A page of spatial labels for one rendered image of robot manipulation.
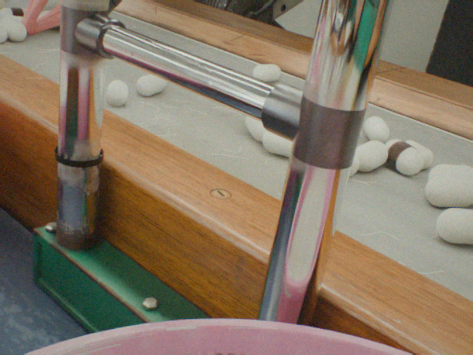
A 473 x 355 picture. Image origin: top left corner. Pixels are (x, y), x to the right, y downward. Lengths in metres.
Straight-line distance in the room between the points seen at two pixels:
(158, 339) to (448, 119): 0.45
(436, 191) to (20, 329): 0.28
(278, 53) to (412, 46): 2.02
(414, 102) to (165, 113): 0.26
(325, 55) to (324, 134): 0.03
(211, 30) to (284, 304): 0.58
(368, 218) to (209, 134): 0.15
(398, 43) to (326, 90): 2.54
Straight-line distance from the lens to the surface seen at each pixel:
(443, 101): 0.62
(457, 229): 0.37
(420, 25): 2.69
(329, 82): 0.19
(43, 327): 0.36
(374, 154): 0.44
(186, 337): 0.21
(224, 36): 0.76
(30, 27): 0.69
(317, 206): 0.21
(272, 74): 0.63
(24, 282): 0.39
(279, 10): 1.14
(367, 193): 0.41
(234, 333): 0.22
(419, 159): 0.45
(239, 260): 0.28
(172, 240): 0.31
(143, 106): 0.51
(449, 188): 0.41
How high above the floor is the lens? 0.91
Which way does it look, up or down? 25 degrees down
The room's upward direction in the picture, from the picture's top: 9 degrees clockwise
